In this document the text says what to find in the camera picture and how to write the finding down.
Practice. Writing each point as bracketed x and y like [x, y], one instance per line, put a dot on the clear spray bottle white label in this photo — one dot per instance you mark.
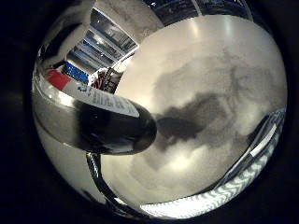
[102, 124]

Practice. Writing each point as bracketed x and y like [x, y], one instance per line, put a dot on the white grey striped cloth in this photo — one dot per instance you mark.
[224, 190]

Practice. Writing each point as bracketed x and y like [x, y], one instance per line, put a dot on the large glass window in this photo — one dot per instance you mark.
[102, 43]

